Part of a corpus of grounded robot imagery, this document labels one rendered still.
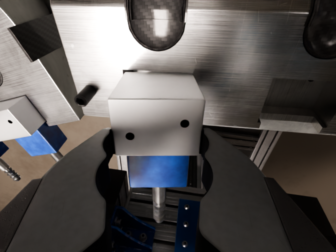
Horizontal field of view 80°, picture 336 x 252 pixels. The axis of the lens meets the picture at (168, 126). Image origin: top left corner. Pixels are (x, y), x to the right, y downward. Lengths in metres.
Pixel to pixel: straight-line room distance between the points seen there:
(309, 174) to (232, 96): 1.64
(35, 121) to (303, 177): 1.72
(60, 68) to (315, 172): 1.71
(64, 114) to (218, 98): 0.17
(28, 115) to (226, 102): 0.21
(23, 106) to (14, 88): 0.02
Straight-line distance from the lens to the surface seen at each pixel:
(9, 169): 0.41
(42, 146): 0.30
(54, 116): 0.27
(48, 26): 0.25
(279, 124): 0.31
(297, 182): 1.83
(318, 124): 0.21
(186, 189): 0.60
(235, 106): 0.17
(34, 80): 0.25
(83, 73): 0.18
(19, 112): 0.26
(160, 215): 0.20
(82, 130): 1.57
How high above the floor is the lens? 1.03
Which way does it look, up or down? 51 degrees down
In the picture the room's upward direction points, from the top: 169 degrees counter-clockwise
